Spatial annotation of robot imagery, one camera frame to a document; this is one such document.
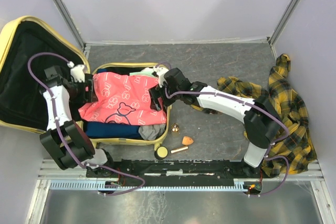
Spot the orange makeup sponge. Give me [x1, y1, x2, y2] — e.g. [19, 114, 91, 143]
[182, 136, 194, 146]

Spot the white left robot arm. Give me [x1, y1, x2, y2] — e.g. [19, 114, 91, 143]
[39, 66, 116, 177]

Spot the pink printed garment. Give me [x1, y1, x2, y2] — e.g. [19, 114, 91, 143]
[78, 72, 166, 126]

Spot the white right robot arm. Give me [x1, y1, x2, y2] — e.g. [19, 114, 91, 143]
[149, 66, 289, 177]

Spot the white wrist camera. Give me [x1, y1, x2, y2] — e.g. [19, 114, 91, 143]
[67, 61, 87, 83]
[153, 67, 169, 88]

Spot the blue garment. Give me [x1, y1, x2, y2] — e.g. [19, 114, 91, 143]
[85, 122, 142, 140]

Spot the blue slotted cable duct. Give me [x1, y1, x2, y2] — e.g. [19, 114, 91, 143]
[49, 176, 259, 193]

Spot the yellow suitcase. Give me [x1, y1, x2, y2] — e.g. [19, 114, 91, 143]
[1, 16, 171, 160]

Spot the rose gold lipstick tube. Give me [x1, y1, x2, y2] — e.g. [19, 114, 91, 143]
[171, 145, 188, 154]

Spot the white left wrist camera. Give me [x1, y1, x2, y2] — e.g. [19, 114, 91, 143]
[67, 61, 87, 83]

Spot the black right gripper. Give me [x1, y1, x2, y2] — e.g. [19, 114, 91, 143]
[149, 81, 182, 111]

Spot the yellow plaid shirt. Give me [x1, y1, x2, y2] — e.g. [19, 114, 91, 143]
[190, 54, 318, 177]

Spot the grey garment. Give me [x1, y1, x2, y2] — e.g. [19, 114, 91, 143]
[138, 124, 166, 141]

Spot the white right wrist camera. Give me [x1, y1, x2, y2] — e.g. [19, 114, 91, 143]
[153, 67, 169, 88]

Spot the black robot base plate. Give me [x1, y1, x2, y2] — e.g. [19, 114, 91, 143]
[86, 158, 266, 188]

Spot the right aluminium frame post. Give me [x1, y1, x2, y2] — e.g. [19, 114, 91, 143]
[268, 0, 301, 46]

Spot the aluminium frame post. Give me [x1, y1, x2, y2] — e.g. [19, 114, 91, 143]
[53, 0, 86, 49]
[268, 0, 301, 46]

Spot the white garment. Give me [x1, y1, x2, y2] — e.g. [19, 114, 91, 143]
[140, 68, 154, 76]

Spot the mint green flowered cloth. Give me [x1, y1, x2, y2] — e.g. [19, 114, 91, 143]
[129, 71, 155, 78]

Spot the left aluminium frame post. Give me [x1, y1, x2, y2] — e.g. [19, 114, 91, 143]
[53, 0, 86, 49]

